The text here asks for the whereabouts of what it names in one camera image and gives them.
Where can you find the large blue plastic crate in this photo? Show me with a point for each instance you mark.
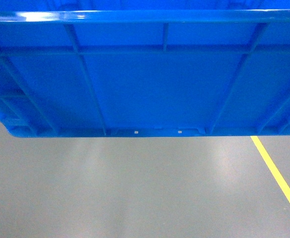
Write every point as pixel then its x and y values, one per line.
pixel 145 68

